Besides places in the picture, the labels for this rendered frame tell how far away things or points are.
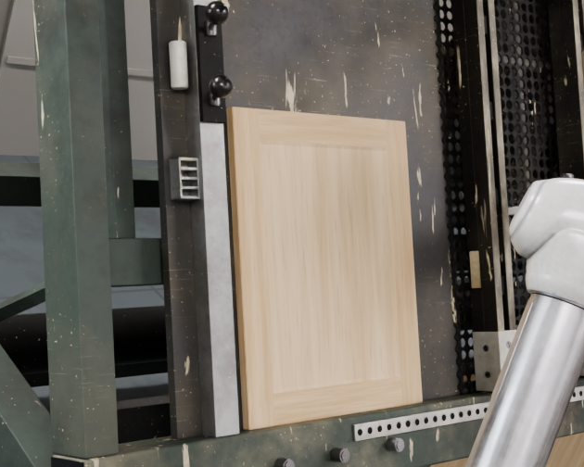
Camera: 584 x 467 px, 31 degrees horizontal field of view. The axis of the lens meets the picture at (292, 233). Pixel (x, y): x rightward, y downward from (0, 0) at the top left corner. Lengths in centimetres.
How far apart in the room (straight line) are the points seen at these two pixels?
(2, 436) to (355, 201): 78
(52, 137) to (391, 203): 73
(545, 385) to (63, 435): 74
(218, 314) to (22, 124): 339
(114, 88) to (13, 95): 320
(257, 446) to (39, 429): 38
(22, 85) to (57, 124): 332
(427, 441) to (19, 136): 336
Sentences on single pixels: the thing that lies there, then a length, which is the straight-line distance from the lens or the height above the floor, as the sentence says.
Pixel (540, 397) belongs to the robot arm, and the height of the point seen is 127.
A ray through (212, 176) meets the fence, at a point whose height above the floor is 127.
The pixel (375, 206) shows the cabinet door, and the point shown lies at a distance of 210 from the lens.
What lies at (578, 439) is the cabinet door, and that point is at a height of 53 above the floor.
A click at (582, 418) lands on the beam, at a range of 253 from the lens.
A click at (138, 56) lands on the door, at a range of 525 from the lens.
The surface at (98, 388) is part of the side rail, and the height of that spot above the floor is 99.
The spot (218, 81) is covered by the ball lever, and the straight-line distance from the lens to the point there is 172.
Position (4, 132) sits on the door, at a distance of 510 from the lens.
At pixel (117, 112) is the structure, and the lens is 184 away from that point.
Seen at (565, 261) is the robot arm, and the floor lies 144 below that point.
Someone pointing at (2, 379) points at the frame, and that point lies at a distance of 203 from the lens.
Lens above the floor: 189
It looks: 21 degrees down
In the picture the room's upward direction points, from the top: 19 degrees clockwise
